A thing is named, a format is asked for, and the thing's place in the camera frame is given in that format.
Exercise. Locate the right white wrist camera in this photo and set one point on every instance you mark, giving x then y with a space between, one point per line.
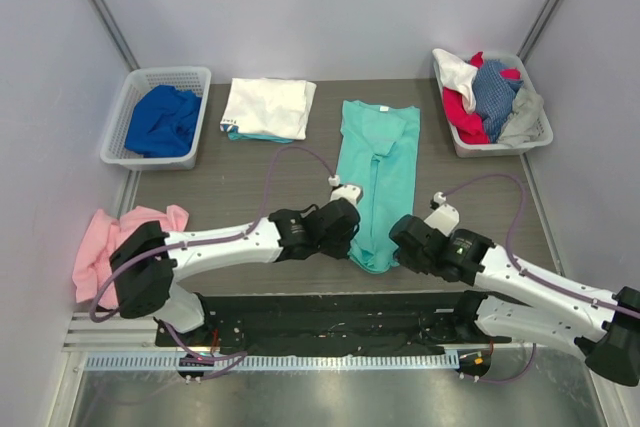
443 217

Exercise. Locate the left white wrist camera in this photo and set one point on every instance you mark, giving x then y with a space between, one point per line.
348 192

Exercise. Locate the blue checkered shirt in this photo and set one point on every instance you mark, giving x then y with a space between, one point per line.
495 88

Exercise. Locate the pink t shirt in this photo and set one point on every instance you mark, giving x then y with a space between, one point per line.
105 234

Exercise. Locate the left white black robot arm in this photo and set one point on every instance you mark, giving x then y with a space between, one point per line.
151 263

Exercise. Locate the white crumpled shirt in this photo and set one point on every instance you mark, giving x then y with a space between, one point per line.
456 74

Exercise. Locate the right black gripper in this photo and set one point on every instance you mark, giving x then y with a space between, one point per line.
407 239

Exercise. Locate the red shirt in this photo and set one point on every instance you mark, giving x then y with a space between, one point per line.
468 126

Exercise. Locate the aluminium frame rail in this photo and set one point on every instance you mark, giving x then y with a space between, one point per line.
116 335

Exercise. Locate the teal t shirt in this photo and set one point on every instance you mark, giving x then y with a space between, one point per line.
379 153

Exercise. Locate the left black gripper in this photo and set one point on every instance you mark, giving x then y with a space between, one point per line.
345 226

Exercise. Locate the right white plastic basket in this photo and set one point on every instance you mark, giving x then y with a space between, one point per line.
545 134

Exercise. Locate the left corner metal post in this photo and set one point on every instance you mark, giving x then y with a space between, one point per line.
116 35

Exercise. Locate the folded white t shirt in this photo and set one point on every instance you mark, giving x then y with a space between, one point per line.
274 107

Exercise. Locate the grey shirt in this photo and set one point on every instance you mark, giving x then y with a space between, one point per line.
520 126

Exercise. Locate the slotted cable duct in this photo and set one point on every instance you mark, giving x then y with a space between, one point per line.
165 361

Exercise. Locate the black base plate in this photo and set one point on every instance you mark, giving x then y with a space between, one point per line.
338 325

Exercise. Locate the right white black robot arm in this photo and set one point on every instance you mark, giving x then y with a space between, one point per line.
511 298

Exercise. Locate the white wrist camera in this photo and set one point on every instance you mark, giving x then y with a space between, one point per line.
348 192
443 217

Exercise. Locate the left white plastic basket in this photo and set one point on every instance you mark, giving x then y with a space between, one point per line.
136 85

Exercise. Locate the white plastic basket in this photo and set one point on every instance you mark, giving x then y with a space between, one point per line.
136 85
545 134

